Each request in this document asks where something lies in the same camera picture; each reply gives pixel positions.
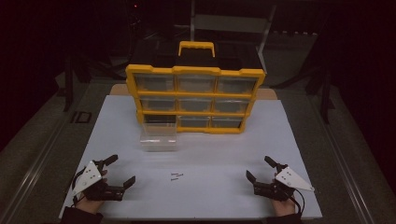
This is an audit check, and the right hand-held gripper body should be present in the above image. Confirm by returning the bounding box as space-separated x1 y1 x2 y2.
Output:
252 163 316 203

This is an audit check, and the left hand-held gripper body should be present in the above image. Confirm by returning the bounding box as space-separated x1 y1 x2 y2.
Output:
71 159 126 203

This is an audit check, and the clear plastic drawer box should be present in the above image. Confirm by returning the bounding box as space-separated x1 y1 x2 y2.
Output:
139 121 178 153

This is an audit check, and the yellow and black drawer cabinet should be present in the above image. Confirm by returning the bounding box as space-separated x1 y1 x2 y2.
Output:
125 40 266 135

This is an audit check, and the person's left hand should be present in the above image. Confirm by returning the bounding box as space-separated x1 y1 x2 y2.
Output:
75 198 106 215

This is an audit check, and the person's right hand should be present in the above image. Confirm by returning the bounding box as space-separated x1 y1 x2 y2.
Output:
270 198 297 217

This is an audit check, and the black stand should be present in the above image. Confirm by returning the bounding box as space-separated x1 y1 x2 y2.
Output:
62 55 94 113
306 66 335 125

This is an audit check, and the set of clear cabinet drawers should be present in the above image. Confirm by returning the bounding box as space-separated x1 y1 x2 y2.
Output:
134 74 259 129

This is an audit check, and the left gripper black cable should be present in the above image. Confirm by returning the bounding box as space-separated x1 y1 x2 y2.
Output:
71 169 87 208

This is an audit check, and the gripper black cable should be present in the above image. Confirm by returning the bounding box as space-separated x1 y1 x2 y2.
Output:
289 188 306 216
71 169 87 208

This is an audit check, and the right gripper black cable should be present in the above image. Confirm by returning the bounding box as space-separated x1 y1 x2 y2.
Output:
289 188 306 216

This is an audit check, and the grey metal frame stand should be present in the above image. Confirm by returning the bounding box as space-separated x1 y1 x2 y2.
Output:
190 0 278 74

